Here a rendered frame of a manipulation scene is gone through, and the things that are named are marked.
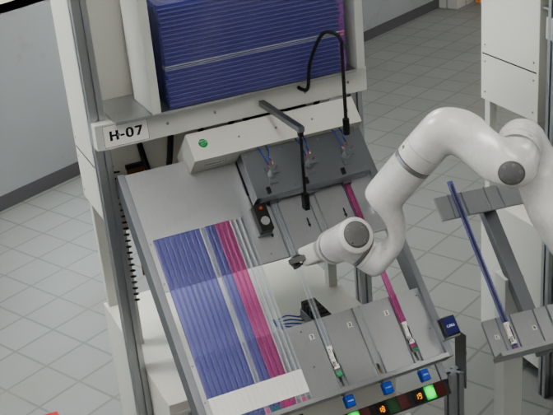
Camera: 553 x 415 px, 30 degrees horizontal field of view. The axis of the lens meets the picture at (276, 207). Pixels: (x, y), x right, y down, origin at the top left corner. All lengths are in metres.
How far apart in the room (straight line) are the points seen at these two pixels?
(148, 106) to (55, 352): 1.93
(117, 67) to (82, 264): 2.36
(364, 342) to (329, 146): 0.53
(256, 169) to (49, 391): 1.72
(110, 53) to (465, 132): 1.04
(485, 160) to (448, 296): 2.37
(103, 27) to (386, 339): 1.09
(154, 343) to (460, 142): 1.31
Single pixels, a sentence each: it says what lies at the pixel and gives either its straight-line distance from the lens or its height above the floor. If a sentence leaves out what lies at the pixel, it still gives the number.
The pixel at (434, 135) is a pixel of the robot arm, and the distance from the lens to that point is 2.18.
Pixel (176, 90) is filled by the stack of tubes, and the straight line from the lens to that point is 2.64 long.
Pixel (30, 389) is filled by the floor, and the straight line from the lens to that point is 4.18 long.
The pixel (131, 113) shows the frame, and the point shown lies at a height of 1.39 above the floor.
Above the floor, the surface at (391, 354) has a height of 0.75.
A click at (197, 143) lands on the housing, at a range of 2.69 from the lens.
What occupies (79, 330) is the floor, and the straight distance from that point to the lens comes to 4.50.
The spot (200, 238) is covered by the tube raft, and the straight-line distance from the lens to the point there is 2.67.
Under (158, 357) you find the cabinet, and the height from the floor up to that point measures 0.62.
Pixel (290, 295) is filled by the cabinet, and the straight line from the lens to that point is 3.28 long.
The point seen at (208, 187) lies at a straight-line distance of 2.74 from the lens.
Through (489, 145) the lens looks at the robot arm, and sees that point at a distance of 2.13.
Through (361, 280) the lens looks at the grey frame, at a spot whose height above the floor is 0.70.
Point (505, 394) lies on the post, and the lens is 3.14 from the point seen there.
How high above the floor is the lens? 2.24
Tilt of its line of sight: 25 degrees down
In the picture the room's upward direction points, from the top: 5 degrees counter-clockwise
